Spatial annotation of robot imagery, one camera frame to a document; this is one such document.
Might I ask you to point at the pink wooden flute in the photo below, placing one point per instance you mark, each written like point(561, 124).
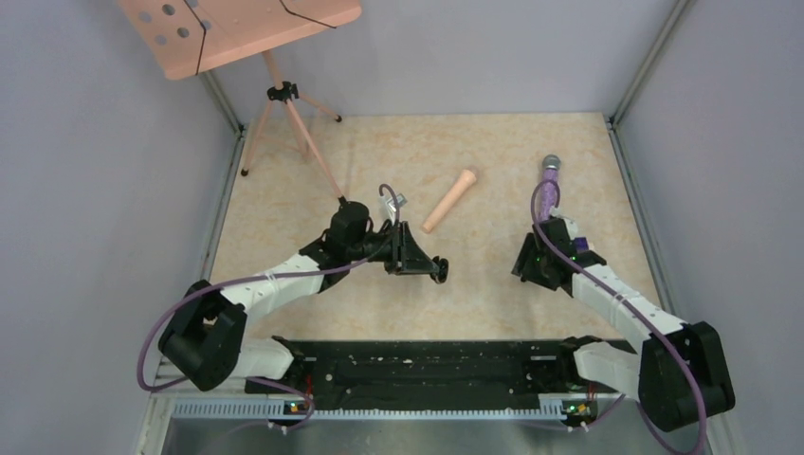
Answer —
point(465, 180)

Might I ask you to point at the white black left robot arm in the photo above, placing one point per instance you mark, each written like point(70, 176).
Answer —
point(205, 336)

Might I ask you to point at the purple cube on block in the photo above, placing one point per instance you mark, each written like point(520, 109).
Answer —
point(582, 244)

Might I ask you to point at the black glossy earbud charging case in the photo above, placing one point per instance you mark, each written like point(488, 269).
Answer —
point(442, 274)

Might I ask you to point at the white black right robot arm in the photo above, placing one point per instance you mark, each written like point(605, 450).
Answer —
point(673, 369)

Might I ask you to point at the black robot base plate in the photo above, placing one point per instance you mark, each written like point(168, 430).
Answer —
point(465, 375)

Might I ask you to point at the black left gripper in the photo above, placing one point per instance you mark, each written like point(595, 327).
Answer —
point(413, 260)

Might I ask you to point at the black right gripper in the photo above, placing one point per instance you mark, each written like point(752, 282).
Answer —
point(524, 264)

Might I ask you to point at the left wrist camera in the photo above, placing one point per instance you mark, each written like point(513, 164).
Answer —
point(389, 205)

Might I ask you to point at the purple glitter microphone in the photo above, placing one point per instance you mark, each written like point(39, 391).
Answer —
point(548, 197)

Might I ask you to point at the grey slotted cable duct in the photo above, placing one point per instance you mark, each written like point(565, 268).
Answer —
point(276, 409)

